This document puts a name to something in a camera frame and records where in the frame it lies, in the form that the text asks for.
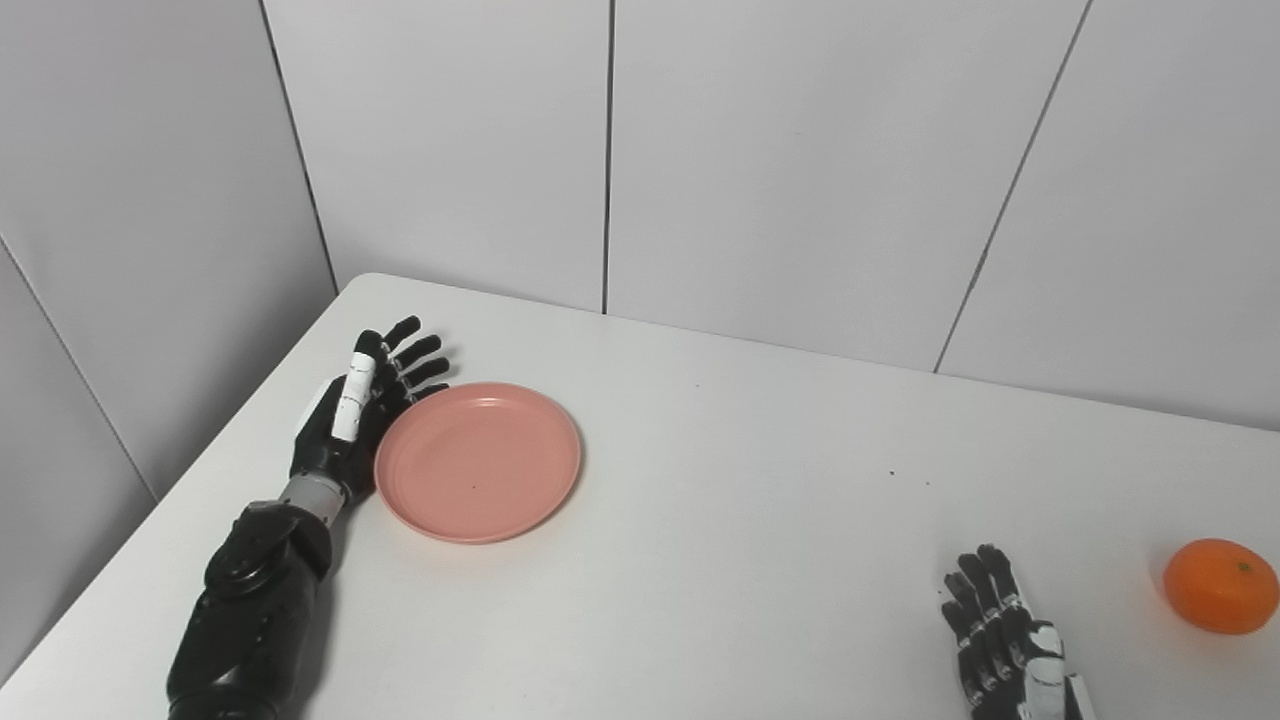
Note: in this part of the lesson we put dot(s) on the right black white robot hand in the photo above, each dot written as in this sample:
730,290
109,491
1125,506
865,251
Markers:
1010,640

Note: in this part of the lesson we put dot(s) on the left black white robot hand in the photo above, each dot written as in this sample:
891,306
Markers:
355,420

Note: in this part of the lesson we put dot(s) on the pink round plate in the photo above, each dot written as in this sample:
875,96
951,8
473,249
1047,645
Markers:
478,462

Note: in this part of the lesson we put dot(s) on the orange fruit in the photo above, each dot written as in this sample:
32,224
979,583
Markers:
1221,586

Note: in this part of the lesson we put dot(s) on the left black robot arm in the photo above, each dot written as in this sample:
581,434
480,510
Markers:
255,610

